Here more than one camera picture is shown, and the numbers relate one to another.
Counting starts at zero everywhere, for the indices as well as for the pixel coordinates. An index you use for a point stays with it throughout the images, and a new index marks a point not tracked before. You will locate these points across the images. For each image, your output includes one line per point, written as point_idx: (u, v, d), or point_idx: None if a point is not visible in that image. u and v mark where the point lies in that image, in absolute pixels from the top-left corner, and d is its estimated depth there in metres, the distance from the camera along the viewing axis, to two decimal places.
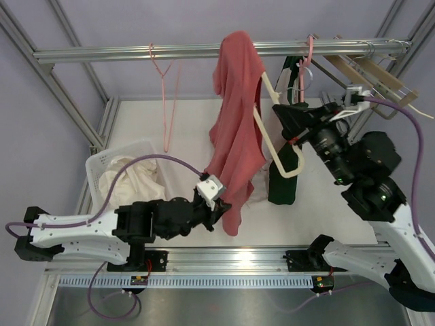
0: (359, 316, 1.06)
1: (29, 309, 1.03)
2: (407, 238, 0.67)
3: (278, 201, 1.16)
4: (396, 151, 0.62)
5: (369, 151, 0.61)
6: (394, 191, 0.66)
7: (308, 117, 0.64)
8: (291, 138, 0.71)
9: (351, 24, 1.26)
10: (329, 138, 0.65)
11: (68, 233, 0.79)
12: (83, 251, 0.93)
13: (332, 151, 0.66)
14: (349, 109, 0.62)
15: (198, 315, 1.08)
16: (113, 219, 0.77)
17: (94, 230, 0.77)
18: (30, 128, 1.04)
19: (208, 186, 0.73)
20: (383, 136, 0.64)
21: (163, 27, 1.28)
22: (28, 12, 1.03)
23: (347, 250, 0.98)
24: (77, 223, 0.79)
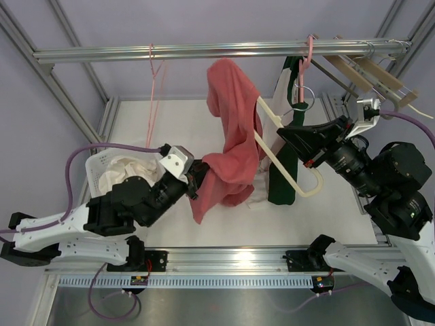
0: (359, 316, 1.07)
1: (29, 310, 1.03)
2: (429, 255, 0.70)
3: (278, 202, 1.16)
4: (424, 165, 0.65)
5: (397, 163, 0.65)
6: (421, 208, 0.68)
7: (319, 136, 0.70)
8: (308, 160, 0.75)
9: (351, 24, 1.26)
10: (347, 155, 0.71)
11: (45, 233, 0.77)
12: (81, 253, 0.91)
13: (353, 167, 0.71)
14: (363, 123, 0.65)
15: (198, 316, 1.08)
16: (84, 214, 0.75)
17: (68, 227, 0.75)
18: (29, 128, 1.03)
19: (172, 162, 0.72)
20: (413, 151, 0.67)
21: (163, 27, 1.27)
22: (28, 11, 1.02)
23: (349, 253, 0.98)
24: (51, 223, 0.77)
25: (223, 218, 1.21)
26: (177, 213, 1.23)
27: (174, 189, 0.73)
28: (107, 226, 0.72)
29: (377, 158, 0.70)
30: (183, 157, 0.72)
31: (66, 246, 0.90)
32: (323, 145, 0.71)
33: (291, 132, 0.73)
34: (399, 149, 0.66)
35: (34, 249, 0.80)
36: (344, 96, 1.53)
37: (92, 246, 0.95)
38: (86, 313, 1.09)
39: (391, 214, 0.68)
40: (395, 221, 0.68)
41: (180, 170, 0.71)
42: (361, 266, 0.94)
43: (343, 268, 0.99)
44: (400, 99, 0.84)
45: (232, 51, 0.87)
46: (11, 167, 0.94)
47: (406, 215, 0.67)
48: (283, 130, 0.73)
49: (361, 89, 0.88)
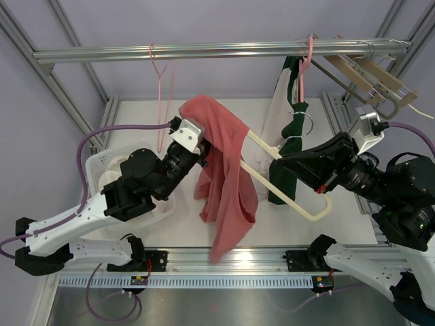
0: (359, 316, 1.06)
1: (29, 309, 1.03)
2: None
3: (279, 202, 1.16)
4: None
5: (414, 178, 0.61)
6: (430, 220, 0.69)
7: (328, 159, 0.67)
8: (320, 186, 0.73)
9: (351, 24, 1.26)
10: (360, 174, 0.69)
11: (60, 231, 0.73)
12: (91, 255, 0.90)
13: (366, 182, 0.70)
14: (371, 138, 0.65)
15: (198, 316, 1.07)
16: (102, 201, 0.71)
17: (87, 216, 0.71)
18: (29, 128, 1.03)
19: (184, 136, 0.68)
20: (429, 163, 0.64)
21: (163, 27, 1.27)
22: (28, 11, 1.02)
23: (351, 255, 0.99)
24: (68, 218, 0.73)
25: None
26: (177, 213, 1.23)
27: (185, 159, 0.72)
28: (126, 206, 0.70)
29: (391, 172, 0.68)
30: (195, 130, 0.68)
31: (76, 247, 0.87)
32: (334, 167, 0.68)
33: (292, 160, 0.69)
34: (416, 163, 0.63)
35: (50, 250, 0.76)
36: (345, 96, 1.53)
37: (98, 247, 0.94)
38: (85, 314, 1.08)
39: (402, 227, 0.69)
40: (404, 232, 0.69)
41: (194, 144, 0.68)
42: (363, 267, 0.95)
43: (346, 271, 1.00)
44: (401, 99, 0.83)
45: (232, 51, 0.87)
46: (12, 167, 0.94)
47: (415, 227, 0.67)
48: (283, 160, 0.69)
49: (361, 89, 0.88)
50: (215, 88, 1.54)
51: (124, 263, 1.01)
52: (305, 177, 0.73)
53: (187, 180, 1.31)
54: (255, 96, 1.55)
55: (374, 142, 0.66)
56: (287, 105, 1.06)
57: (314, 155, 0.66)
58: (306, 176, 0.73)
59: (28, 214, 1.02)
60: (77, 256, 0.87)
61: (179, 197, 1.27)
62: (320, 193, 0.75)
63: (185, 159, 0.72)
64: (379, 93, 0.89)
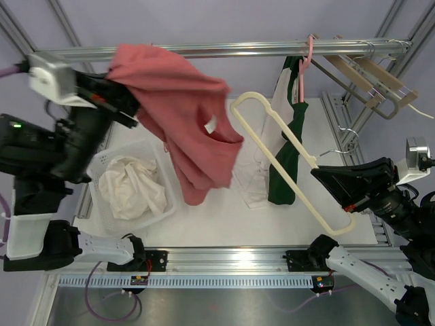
0: (359, 316, 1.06)
1: (29, 309, 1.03)
2: None
3: (279, 202, 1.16)
4: None
5: None
6: None
7: (365, 181, 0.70)
8: (349, 204, 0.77)
9: (351, 24, 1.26)
10: (393, 203, 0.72)
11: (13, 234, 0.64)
12: (98, 251, 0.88)
13: (397, 213, 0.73)
14: (416, 172, 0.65)
15: (198, 316, 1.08)
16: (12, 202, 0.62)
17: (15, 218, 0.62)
18: None
19: (39, 82, 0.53)
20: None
21: (162, 27, 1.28)
22: (27, 12, 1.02)
23: (355, 262, 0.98)
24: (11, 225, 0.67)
25: (223, 219, 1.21)
26: (177, 213, 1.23)
27: (87, 123, 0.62)
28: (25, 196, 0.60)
29: (424, 208, 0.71)
30: (42, 69, 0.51)
31: (84, 244, 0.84)
32: (368, 190, 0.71)
33: (328, 174, 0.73)
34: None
35: (32, 248, 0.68)
36: (345, 96, 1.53)
37: (105, 243, 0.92)
38: (85, 314, 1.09)
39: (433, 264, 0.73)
40: None
41: (54, 89, 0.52)
42: (366, 275, 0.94)
43: (346, 274, 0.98)
44: (401, 99, 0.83)
45: (232, 51, 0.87)
46: None
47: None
48: (319, 172, 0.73)
49: (361, 89, 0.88)
50: None
51: (126, 262, 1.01)
52: (334, 190, 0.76)
53: None
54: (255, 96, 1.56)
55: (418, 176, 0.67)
56: (287, 105, 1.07)
57: (351, 173, 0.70)
58: (336, 190, 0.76)
59: None
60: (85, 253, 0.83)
61: (179, 197, 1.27)
62: (347, 211, 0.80)
63: (90, 122, 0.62)
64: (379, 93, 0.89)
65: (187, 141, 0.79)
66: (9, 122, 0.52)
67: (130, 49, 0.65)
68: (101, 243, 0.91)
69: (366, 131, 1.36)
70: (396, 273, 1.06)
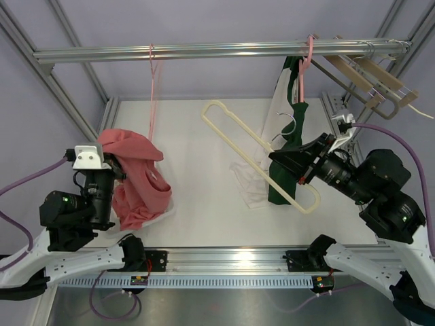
0: (359, 316, 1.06)
1: (30, 308, 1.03)
2: (423, 259, 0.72)
3: (279, 202, 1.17)
4: (404, 168, 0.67)
5: (374, 167, 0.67)
6: (414, 212, 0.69)
7: (306, 155, 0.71)
8: (300, 179, 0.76)
9: (351, 24, 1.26)
10: (336, 170, 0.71)
11: (19, 267, 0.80)
12: (71, 274, 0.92)
13: (342, 178, 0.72)
14: (340, 138, 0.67)
15: (198, 315, 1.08)
16: (45, 238, 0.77)
17: (36, 253, 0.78)
18: (30, 126, 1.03)
19: (86, 158, 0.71)
20: (393, 155, 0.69)
21: (162, 28, 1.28)
22: (28, 12, 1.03)
23: (351, 255, 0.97)
24: (22, 255, 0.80)
25: (223, 219, 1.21)
26: (177, 213, 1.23)
27: (102, 179, 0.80)
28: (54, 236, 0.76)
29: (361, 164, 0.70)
30: (92, 149, 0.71)
31: (54, 270, 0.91)
32: (310, 161, 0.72)
33: (281, 155, 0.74)
34: (376, 154, 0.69)
35: (22, 278, 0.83)
36: (345, 96, 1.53)
37: (81, 261, 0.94)
38: (85, 314, 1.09)
39: (385, 219, 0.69)
40: (388, 225, 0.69)
41: (99, 160, 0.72)
42: (363, 269, 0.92)
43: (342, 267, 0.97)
44: (400, 99, 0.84)
45: (232, 51, 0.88)
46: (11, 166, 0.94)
47: (397, 219, 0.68)
48: (273, 153, 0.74)
49: (361, 89, 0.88)
50: (215, 89, 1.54)
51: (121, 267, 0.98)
52: (291, 169, 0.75)
53: (187, 180, 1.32)
54: (255, 96, 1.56)
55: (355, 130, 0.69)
56: (287, 106, 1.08)
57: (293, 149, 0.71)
58: (291, 170, 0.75)
59: (28, 212, 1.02)
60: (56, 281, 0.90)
61: (179, 197, 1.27)
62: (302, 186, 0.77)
63: (104, 178, 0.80)
64: (379, 93, 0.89)
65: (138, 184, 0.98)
66: (61, 197, 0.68)
67: (109, 132, 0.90)
68: (77, 262, 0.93)
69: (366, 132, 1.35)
70: None
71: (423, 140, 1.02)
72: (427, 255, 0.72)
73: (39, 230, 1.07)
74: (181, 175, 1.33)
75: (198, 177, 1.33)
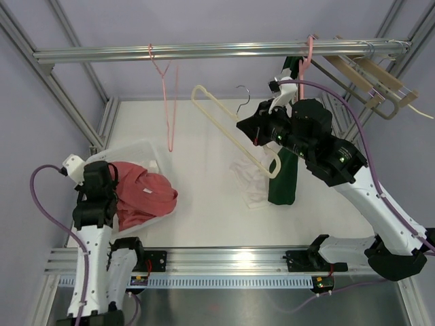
0: (361, 317, 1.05)
1: (30, 309, 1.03)
2: (370, 197, 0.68)
3: (279, 202, 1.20)
4: (322, 109, 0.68)
5: (296, 111, 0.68)
6: (353, 154, 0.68)
7: (257, 117, 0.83)
8: (254, 140, 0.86)
9: (351, 24, 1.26)
10: (278, 127, 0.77)
11: (94, 269, 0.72)
12: (119, 285, 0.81)
13: (283, 133, 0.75)
14: (278, 98, 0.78)
15: (198, 316, 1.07)
16: (90, 228, 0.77)
17: (95, 242, 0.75)
18: (30, 125, 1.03)
19: (73, 161, 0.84)
20: (313, 100, 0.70)
21: (162, 28, 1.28)
22: (28, 13, 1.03)
23: (338, 242, 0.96)
24: (85, 263, 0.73)
25: (224, 218, 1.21)
26: (177, 213, 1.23)
27: None
28: (90, 213, 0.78)
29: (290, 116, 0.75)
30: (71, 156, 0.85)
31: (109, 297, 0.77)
32: (259, 123, 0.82)
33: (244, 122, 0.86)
34: (300, 100, 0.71)
35: (104, 299, 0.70)
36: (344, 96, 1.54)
37: (113, 275, 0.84)
38: None
39: (326, 163, 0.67)
40: (329, 170, 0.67)
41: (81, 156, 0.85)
42: (344, 250, 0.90)
43: (327, 254, 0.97)
44: (400, 99, 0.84)
45: (233, 51, 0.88)
46: (11, 166, 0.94)
47: (336, 161, 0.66)
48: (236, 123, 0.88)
49: (361, 89, 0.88)
50: (215, 89, 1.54)
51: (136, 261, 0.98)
52: (250, 134, 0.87)
53: (187, 180, 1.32)
54: (255, 96, 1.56)
55: (287, 85, 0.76)
56: None
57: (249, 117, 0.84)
58: (246, 132, 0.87)
59: (28, 212, 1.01)
60: (118, 299, 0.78)
61: (179, 197, 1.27)
62: (257, 145, 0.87)
63: None
64: (379, 93, 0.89)
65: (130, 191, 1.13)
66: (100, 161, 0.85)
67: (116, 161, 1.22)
68: (110, 275, 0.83)
69: (366, 132, 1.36)
70: None
71: (423, 140, 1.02)
72: (373, 193, 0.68)
73: (38, 230, 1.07)
74: (181, 174, 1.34)
75: (198, 177, 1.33)
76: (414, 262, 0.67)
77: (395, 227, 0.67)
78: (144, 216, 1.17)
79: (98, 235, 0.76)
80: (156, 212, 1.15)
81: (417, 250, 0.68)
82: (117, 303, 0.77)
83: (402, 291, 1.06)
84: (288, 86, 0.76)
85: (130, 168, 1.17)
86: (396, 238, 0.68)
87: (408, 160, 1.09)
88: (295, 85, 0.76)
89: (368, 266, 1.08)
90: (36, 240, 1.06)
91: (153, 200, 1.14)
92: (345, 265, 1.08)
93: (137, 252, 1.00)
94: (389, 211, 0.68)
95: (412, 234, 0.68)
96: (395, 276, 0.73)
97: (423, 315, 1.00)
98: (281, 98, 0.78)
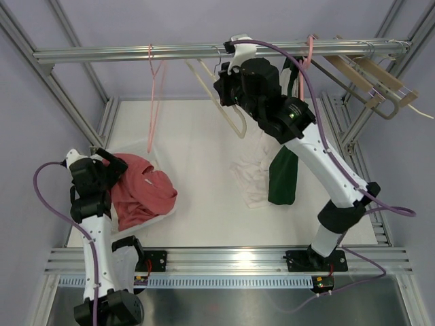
0: (360, 316, 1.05)
1: (30, 309, 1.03)
2: (317, 154, 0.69)
3: (280, 202, 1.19)
4: (270, 65, 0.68)
5: (243, 68, 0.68)
6: (303, 111, 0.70)
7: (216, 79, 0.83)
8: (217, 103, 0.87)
9: (351, 24, 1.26)
10: (234, 88, 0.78)
11: (102, 254, 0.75)
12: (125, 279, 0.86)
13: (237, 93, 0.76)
14: (234, 59, 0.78)
15: (197, 315, 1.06)
16: (90, 219, 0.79)
17: (98, 230, 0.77)
18: (30, 125, 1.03)
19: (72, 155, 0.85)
20: (262, 60, 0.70)
21: (162, 28, 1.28)
22: (28, 13, 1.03)
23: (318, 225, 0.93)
24: (92, 249, 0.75)
25: (224, 218, 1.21)
26: (177, 212, 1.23)
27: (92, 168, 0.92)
28: (89, 207, 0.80)
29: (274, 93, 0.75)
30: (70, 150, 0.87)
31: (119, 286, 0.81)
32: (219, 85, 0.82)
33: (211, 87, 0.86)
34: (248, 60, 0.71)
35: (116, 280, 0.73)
36: (344, 96, 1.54)
37: (120, 267, 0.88)
38: None
39: (275, 119, 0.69)
40: (281, 127, 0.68)
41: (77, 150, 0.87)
42: (326, 236, 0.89)
43: (319, 247, 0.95)
44: (400, 99, 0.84)
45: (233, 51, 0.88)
46: (11, 166, 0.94)
47: (286, 116, 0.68)
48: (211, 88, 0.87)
49: (361, 89, 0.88)
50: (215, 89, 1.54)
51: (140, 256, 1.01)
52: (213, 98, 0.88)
53: (187, 180, 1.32)
54: None
55: (242, 45, 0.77)
56: None
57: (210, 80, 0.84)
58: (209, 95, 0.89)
59: (28, 211, 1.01)
60: (128, 286, 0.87)
61: (180, 197, 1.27)
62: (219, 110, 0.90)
63: None
64: (380, 93, 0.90)
65: (133, 183, 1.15)
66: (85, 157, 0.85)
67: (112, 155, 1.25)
68: (117, 267, 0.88)
69: (367, 131, 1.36)
70: (397, 273, 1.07)
71: (423, 140, 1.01)
72: (320, 150, 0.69)
73: (38, 230, 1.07)
74: (181, 174, 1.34)
75: (198, 177, 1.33)
76: (355, 212, 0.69)
77: (339, 180, 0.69)
78: (144, 216, 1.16)
79: (99, 223, 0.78)
80: (151, 208, 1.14)
81: (359, 202, 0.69)
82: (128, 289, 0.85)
83: (402, 291, 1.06)
84: (242, 47, 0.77)
85: (137, 161, 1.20)
86: (339, 190, 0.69)
87: (408, 159, 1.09)
88: (251, 47, 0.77)
89: (367, 266, 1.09)
90: (36, 240, 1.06)
91: (151, 193, 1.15)
92: (345, 265, 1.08)
93: (136, 250, 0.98)
94: (334, 166, 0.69)
95: (354, 187, 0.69)
96: (340, 227, 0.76)
97: (423, 315, 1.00)
98: (236, 59, 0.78)
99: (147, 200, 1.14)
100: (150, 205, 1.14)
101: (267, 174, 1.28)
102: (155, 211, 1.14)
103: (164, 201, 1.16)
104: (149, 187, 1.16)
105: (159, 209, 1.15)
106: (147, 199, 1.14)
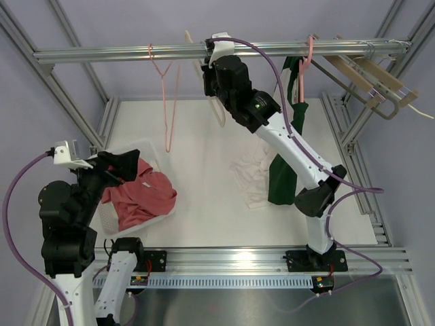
0: (360, 316, 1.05)
1: (29, 310, 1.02)
2: (282, 138, 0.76)
3: (279, 202, 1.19)
4: (240, 62, 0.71)
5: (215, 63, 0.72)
6: (268, 101, 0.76)
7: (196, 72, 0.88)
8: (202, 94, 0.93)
9: (351, 24, 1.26)
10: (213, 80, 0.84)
11: (79, 320, 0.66)
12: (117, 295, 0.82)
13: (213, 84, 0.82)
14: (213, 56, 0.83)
15: (197, 315, 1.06)
16: (65, 277, 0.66)
17: (75, 293, 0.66)
18: (30, 125, 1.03)
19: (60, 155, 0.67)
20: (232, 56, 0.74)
21: (163, 28, 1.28)
22: (28, 12, 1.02)
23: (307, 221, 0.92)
24: (68, 314, 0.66)
25: (223, 219, 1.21)
26: (177, 212, 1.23)
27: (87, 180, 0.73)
28: (64, 261, 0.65)
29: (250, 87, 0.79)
30: (64, 143, 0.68)
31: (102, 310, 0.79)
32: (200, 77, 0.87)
33: None
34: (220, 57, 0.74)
35: None
36: (344, 96, 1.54)
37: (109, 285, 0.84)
38: None
39: (245, 110, 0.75)
40: (249, 117, 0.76)
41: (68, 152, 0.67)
42: (316, 230, 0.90)
43: (313, 244, 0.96)
44: (400, 99, 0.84)
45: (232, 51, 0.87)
46: (11, 166, 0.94)
47: (253, 108, 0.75)
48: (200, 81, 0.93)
49: (361, 89, 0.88)
50: None
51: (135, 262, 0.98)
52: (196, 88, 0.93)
53: (187, 180, 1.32)
54: None
55: (221, 43, 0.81)
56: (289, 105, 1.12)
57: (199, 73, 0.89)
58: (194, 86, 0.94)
59: (28, 212, 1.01)
60: (115, 311, 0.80)
61: (179, 197, 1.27)
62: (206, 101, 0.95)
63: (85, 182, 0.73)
64: (380, 93, 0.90)
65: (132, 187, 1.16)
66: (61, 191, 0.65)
67: None
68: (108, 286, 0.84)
69: (367, 130, 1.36)
70: (396, 273, 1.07)
71: (423, 140, 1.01)
72: (285, 136, 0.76)
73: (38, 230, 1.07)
74: (181, 174, 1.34)
75: (198, 177, 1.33)
76: (321, 191, 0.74)
77: (304, 162, 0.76)
78: (143, 216, 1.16)
79: (77, 284, 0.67)
80: (151, 208, 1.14)
81: (323, 181, 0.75)
82: (113, 314, 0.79)
83: (402, 291, 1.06)
84: (220, 46, 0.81)
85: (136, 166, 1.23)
86: (306, 172, 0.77)
87: (408, 159, 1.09)
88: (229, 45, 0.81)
89: (367, 266, 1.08)
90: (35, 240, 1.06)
91: (151, 196, 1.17)
92: (345, 265, 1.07)
93: (136, 255, 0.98)
94: (297, 148, 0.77)
95: (319, 168, 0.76)
96: (312, 210, 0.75)
97: (423, 315, 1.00)
98: (215, 56, 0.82)
99: (147, 203, 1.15)
100: (149, 207, 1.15)
101: (267, 174, 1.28)
102: (155, 212, 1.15)
103: (164, 204, 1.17)
104: (148, 191, 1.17)
105: (158, 210, 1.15)
106: (146, 202, 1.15)
